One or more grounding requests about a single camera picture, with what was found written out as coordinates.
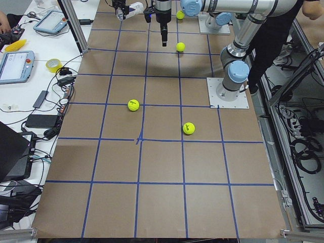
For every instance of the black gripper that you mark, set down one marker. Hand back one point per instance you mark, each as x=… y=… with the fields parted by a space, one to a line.
x=121 y=9
x=162 y=12

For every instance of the white blue tennis ball can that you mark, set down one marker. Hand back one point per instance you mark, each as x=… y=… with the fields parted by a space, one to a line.
x=134 y=9

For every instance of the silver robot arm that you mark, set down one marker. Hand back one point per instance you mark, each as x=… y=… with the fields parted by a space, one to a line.
x=257 y=13

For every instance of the tennis ball base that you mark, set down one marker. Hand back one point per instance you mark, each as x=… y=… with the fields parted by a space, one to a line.
x=188 y=128
x=180 y=15

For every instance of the tennis ball table centre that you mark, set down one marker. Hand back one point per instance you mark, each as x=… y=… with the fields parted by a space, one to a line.
x=180 y=47

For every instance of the tennis ball far corner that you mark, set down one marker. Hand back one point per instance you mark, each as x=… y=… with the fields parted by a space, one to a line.
x=133 y=105

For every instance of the tennis ball near far base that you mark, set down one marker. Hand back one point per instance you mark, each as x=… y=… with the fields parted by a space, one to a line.
x=188 y=128

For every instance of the black power adapter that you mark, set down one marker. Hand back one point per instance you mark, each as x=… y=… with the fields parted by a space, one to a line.
x=85 y=21

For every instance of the far blue teach pendant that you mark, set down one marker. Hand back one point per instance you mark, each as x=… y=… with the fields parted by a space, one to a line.
x=51 y=23

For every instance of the blue teach pendant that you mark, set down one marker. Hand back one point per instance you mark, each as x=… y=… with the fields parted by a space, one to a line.
x=51 y=23
x=16 y=67

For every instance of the yellow tape roll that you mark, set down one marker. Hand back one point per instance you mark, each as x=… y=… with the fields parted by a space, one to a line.
x=53 y=65

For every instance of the person in black clothes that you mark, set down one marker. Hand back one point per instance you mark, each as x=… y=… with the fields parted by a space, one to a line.
x=271 y=36

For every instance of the yellow corn toy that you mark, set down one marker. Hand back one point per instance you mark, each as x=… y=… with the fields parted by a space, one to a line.
x=16 y=45

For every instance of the near blue teach pendant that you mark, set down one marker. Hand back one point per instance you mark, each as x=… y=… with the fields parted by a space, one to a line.
x=16 y=67

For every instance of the black laptop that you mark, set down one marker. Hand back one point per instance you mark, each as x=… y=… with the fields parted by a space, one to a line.
x=17 y=150

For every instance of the aluminium frame post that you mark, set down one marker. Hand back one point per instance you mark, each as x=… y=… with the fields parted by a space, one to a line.
x=67 y=9

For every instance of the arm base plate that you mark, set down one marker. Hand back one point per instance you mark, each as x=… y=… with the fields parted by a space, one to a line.
x=215 y=23
x=219 y=97

